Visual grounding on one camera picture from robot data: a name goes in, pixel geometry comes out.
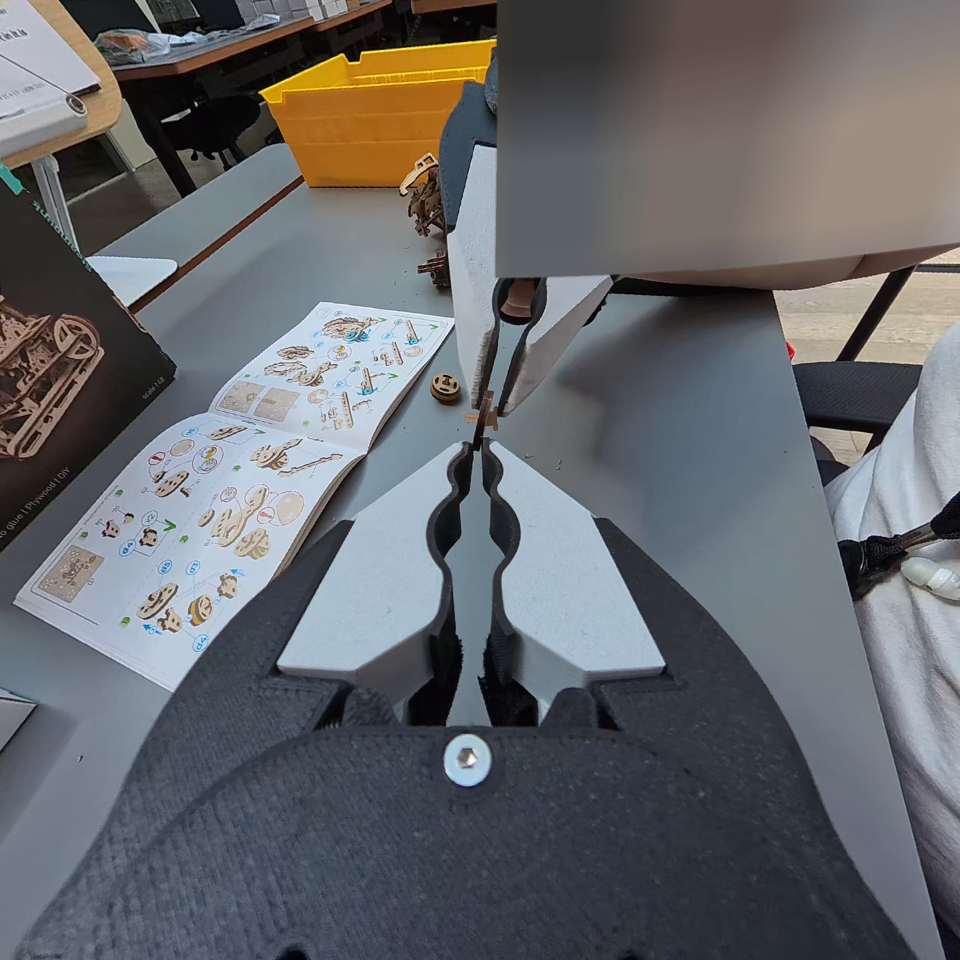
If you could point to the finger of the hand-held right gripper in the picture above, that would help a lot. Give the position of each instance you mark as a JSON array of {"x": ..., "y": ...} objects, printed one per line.
[
  {"x": 472, "y": 262},
  {"x": 559, "y": 330}
]

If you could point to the wooden round-cornered table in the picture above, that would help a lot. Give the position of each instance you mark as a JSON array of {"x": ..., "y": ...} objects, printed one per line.
[{"x": 97, "y": 112}]

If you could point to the round wooden wheel assembly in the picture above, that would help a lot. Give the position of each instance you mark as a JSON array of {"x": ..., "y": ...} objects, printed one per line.
[{"x": 445, "y": 388}]

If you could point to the person's white shirt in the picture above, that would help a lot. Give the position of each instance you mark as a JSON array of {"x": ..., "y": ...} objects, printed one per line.
[{"x": 915, "y": 712}]

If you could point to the black office chair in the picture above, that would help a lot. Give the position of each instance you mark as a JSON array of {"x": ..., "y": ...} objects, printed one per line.
[{"x": 217, "y": 124}]

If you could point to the black model kit box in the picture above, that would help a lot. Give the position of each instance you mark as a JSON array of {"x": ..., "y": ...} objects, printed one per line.
[{"x": 45, "y": 262}]

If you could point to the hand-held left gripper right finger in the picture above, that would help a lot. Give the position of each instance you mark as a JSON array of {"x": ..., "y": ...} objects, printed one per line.
[{"x": 577, "y": 600}]

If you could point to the nested yellow plastic bin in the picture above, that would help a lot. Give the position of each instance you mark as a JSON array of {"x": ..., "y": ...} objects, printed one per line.
[{"x": 420, "y": 56}]

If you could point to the large yellow plastic bin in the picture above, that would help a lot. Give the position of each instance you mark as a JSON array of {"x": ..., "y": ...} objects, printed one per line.
[{"x": 360, "y": 142}]

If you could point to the black mesh chair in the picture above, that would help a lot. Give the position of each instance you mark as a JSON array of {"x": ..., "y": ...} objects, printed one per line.
[{"x": 847, "y": 397}]

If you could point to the long brown background desk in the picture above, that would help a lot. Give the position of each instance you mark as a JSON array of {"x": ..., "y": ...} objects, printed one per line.
[{"x": 225, "y": 49}]

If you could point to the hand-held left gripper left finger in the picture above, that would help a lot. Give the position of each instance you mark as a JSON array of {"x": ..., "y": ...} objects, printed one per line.
[{"x": 367, "y": 600}]

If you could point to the small wooden part assembly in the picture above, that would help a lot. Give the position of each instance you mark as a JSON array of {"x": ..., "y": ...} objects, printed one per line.
[{"x": 436, "y": 270}]

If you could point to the white display board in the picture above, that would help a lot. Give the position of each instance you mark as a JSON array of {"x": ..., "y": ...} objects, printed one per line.
[{"x": 37, "y": 67}]

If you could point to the octagonal wooden puzzle piece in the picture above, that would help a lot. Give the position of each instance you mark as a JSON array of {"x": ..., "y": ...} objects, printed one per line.
[{"x": 484, "y": 420}]

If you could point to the open instruction booklet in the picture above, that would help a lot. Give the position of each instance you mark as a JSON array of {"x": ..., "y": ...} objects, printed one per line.
[{"x": 247, "y": 465}]

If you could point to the wooden mechanical model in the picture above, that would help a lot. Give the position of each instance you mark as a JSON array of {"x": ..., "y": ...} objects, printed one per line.
[{"x": 426, "y": 199}]

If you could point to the colourful packet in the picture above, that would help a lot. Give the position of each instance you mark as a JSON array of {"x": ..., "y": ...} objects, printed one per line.
[{"x": 127, "y": 45}]

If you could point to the grey desk with brown edge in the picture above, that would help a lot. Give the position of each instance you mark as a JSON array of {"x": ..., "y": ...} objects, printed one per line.
[{"x": 225, "y": 199}]

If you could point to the white tray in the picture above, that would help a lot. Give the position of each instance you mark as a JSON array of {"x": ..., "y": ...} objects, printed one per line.
[{"x": 127, "y": 277}]

